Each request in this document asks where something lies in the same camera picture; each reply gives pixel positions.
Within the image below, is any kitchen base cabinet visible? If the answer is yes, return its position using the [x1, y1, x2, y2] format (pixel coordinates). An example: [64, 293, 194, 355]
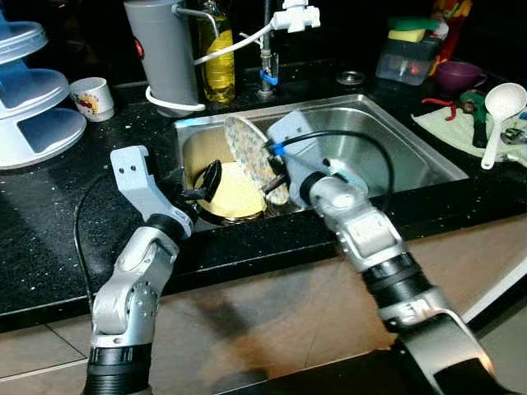
[0, 214, 527, 395]

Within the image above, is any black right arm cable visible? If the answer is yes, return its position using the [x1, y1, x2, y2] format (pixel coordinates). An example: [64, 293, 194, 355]
[280, 129, 396, 215]

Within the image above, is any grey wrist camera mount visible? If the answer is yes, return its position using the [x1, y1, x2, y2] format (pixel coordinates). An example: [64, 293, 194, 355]
[265, 109, 347, 186]
[110, 146, 192, 231]

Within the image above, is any black floor mat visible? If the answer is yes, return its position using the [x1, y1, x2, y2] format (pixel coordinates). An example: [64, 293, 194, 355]
[222, 350, 429, 395]

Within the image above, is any metal sink faucet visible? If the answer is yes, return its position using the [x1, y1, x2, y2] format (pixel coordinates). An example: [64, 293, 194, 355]
[258, 0, 322, 100]

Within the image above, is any white plastic ladle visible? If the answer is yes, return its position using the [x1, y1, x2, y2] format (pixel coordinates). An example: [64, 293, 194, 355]
[482, 82, 527, 171]

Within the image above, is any pale yellow plate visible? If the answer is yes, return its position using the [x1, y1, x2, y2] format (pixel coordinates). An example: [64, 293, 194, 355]
[194, 160, 268, 223]

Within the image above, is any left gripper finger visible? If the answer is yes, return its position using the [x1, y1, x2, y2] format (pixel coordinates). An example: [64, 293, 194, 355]
[199, 160, 225, 201]

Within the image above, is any yellow cooking oil bottle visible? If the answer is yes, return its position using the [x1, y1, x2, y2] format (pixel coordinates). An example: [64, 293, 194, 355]
[196, 0, 237, 104]

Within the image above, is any purple cup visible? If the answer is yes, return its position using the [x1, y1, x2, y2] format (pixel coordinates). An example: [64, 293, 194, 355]
[434, 60, 488, 93]

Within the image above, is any grey cylinder water purifier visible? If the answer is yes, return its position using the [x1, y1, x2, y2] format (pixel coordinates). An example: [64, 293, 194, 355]
[124, 0, 207, 108]

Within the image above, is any stainless steel sink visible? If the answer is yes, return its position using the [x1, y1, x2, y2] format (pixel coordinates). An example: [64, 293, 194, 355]
[173, 93, 470, 227]

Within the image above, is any red handled kitchen tool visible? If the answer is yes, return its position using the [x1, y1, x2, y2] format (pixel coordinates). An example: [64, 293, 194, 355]
[422, 97, 459, 122]

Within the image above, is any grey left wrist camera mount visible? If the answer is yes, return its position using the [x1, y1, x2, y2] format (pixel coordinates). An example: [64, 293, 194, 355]
[110, 146, 192, 231]

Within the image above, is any white purifier hose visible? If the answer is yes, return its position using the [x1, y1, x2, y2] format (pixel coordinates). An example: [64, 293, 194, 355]
[146, 12, 285, 114]

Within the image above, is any yellow green sponge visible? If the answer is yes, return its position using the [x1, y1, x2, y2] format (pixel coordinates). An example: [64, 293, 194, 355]
[387, 16, 441, 44]

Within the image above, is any pale green dish cloth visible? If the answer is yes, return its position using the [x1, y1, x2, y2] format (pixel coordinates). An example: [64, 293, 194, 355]
[412, 103, 527, 165]

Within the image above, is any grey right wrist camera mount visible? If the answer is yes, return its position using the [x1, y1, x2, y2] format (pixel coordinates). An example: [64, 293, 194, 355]
[265, 109, 347, 186]

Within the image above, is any white tiered plastic rack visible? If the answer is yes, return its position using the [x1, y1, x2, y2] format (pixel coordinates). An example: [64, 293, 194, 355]
[0, 8, 87, 171]

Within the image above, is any green handled kitchen tool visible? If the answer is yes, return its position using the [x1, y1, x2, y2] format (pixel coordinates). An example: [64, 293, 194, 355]
[459, 89, 489, 149]

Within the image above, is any small round metal cap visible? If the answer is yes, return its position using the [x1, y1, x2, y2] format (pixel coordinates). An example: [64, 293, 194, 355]
[338, 72, 366, 87]

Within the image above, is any white cartoon print cup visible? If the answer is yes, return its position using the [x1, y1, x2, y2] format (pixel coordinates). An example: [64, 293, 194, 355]
[68, 77, 116, 123]

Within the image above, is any floral patterned plate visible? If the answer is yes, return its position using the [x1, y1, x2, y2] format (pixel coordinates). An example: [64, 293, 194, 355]
[224, 115, 291, 207]

